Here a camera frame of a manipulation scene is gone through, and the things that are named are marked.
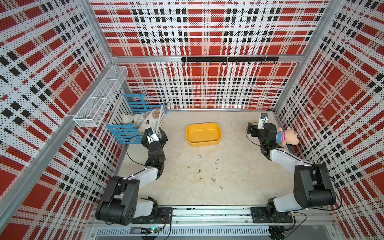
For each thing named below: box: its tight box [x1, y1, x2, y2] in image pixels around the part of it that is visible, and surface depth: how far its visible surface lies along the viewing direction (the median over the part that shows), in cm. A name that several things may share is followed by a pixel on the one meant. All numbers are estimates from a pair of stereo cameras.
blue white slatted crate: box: [106, 94, 168, 145], surface depth 107 cm
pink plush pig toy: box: [276, 127, 300, 146], surface depth 98 cm
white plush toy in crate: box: [121, 108, 161, 134], surface depth 108 cm
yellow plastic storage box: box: [186, 122, 222, 147], surface depth 109 cm
